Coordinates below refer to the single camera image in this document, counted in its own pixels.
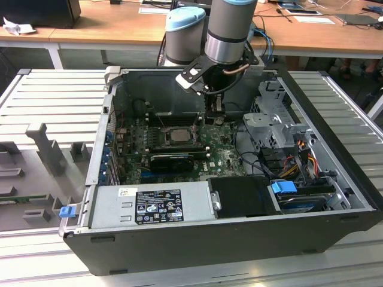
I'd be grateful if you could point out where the thin metal locking lever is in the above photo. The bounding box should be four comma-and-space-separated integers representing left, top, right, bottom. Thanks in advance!
193, 114, 202, 144
157, 112, 168, 132

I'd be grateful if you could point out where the silver green CPU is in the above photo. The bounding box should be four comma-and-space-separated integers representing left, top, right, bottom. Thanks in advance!
170, 129, 194, 143

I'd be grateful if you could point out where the metal socket cover frame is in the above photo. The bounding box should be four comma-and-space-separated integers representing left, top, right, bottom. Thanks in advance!
166, 127, 198, 146

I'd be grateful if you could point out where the black RAM slot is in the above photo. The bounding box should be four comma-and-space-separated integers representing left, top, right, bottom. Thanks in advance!
149, 112, 200, 117
148, 121, 200, 126
148, 150, 209, 155
149, 115, 200, 120
148, 118, 200, 123
148, 145, 209, 151

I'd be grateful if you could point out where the CPU socket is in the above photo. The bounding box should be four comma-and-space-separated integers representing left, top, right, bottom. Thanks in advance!
164, 125, 200, 148

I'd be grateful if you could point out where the green motherboard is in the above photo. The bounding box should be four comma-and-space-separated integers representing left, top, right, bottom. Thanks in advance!
112, 115, 250, 186

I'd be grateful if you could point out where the silver perforated drive cage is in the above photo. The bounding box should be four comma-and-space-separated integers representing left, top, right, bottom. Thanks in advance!
242, 79, 315, 157

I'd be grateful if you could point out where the black graphics card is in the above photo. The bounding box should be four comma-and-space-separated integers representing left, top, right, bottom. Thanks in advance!
148, 153, 194, 173

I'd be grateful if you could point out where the white paper sheet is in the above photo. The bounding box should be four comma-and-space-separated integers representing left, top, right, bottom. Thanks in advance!
294, 14, 335, 25
138, 6, 172, 15

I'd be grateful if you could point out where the black plastic shroud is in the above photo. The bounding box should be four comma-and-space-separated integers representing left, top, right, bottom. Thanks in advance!
207, 176, 282, 219

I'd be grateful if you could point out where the long wooden desk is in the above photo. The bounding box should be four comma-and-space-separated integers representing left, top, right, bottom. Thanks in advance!
0, 0, 383, 70

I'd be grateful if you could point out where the black flat phone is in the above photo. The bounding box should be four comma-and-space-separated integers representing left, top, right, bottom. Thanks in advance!
285, 8, 318, 16

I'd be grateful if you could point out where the hard disk in blue carrier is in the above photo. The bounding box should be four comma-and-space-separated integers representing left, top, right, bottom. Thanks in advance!
270, 180, 336, 215

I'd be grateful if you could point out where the bare person leg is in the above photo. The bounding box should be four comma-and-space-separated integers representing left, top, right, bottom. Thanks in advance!
341, 58, 355, 80
363, 58, 383, 77

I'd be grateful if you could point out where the dark grey tablet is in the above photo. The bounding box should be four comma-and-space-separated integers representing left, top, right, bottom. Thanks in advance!
335, 13, 381, 28

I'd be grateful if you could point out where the black open PC case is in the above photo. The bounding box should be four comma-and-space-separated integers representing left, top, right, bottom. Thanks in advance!
58, 66, 383, 277

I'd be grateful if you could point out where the grey power supply unit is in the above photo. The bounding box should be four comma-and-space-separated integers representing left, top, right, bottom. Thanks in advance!
89, 181, 217, 230

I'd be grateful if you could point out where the blue plastic latch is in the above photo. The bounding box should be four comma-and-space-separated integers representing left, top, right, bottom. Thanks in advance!
59, 205, 76, 219

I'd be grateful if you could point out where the black computer box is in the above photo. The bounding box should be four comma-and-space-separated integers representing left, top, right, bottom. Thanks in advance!
0, 0, 82, 30

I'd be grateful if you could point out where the grey parts rack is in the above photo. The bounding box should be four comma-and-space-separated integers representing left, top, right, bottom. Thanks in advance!
0, 121, 94, 233

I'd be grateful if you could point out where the crumpled white paper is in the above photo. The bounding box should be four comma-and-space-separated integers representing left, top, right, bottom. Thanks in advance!
2, 16, 37, 36

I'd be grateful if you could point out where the green RAM stick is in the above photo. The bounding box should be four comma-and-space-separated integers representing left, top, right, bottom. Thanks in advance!
0, 195, 49, 206

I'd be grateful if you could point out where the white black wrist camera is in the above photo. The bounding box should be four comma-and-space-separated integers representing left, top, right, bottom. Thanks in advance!
175, 55, 212, 96

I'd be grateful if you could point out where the blue cable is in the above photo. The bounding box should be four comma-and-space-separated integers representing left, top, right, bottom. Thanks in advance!
253, 27, 275, 64

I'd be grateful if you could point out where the orange yellow wire bundle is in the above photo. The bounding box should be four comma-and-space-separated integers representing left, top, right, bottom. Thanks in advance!
280, 151, 318, 178

